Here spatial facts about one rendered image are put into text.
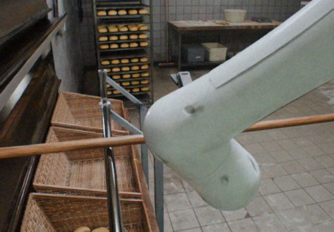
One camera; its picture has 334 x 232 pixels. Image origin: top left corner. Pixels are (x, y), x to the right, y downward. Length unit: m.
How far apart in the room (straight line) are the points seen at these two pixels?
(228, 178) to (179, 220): 1.89
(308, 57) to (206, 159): 0.18
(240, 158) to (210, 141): 0.08
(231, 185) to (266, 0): 6.32
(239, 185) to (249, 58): 0.19
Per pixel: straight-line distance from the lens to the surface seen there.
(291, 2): 7.01
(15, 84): 0.80
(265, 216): 2.46
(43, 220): 1.38
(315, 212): 2.63
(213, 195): 0.47
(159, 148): 0.40
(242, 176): 0.46
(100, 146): 0.89
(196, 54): 5.49
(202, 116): 0.38
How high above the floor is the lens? 1.64
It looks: 23 degrees down
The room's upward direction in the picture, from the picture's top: straight up
